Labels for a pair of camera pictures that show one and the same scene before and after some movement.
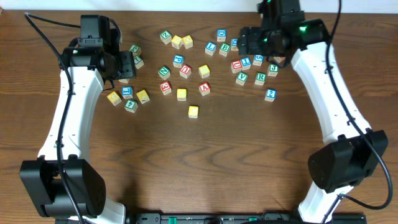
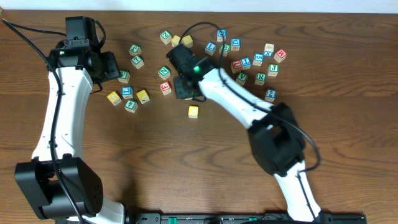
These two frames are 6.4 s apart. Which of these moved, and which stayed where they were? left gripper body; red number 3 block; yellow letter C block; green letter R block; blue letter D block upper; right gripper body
Moved: left gripper body; right gripper body
Stayed: blue letter D block upper; yellow letter C block; green letter R block; red number 3 block
